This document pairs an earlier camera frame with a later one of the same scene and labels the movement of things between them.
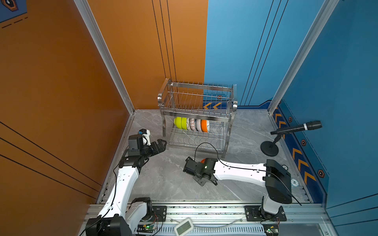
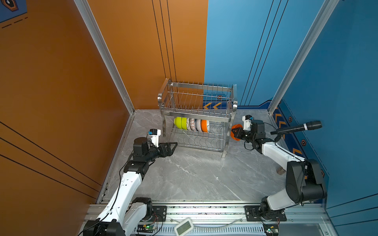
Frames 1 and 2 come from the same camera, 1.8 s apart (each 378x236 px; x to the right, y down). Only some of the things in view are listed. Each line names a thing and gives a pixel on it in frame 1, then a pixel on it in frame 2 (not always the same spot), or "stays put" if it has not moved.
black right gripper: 200,183 to 240,130
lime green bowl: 177,122 stays put
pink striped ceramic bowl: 198,125 stays put
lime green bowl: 184,123 stays put
